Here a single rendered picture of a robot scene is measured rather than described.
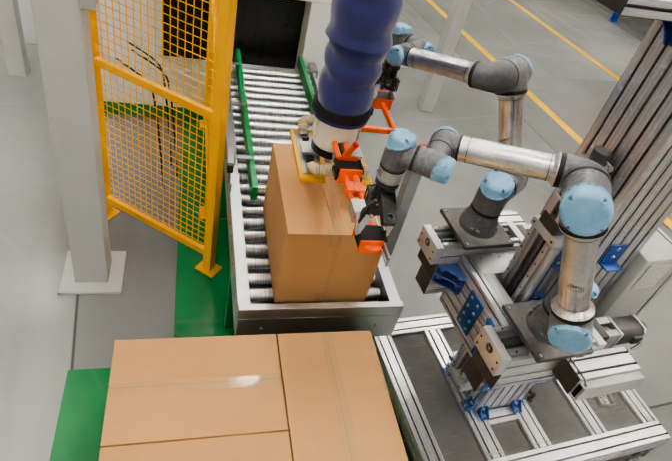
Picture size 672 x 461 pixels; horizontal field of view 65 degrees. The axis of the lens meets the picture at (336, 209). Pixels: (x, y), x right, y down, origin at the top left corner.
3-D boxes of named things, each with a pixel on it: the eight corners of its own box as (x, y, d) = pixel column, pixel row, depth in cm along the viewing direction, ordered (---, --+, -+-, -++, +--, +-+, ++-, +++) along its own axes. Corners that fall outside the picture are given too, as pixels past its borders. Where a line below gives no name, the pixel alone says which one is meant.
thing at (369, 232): (351, 234, 165) (355, 222, 162) (373, 235, 167) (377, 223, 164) (357, 253, 159) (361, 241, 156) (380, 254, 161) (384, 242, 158)
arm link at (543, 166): (617, 152, 140) (436, 115, 154) (618, 172, 132) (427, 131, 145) (602, 188, 147) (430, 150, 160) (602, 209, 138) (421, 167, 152)
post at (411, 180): (363, 288, 313) (412, 149, 250) (373, 288, 314) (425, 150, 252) (365, 297, 308) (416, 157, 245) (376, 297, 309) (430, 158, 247)
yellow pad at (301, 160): (289, 132, 223) (291, 122, 220) (312, 134, 225) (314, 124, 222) (299, 182, 198) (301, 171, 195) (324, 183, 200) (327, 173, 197)
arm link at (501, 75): (499, 103, 178) (382, 69, 204) (513, 96, 185) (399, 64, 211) (507, 69, 172) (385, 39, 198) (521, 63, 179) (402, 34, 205)
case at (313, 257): (262, 209, 264) (272, 142, 239) (339, 211, 275) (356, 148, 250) (274, 303, 220) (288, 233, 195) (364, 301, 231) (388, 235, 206)
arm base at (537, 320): (553, 306, 181) (566, 287, 175) (579, 343, 171) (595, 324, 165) (517, 311, 176) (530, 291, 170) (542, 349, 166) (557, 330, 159)
